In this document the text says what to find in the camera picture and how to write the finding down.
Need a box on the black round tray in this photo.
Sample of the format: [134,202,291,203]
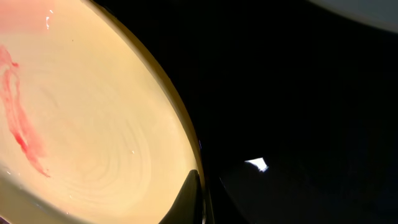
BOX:
[101,1,397,223]

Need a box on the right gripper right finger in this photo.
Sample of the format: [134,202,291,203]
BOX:
[206,178,248,224]

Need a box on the yellow plate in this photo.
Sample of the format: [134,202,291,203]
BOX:
[1,1,202,223]

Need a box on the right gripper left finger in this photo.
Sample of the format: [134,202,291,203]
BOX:
[159,170,203,224]

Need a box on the light blue plate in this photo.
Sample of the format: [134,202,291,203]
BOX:
[309,0,397,33]

